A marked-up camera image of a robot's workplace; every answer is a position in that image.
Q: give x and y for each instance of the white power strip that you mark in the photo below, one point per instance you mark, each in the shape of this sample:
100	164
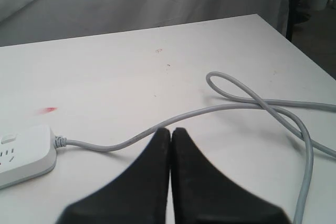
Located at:
27	154

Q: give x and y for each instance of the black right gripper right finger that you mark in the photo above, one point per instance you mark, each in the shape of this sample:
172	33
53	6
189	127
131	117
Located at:
202	194

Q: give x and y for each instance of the white backdrop cloth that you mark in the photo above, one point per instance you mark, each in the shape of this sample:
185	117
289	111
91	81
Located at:
26	21

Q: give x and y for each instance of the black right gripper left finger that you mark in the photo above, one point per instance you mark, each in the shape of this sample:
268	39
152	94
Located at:
138	195

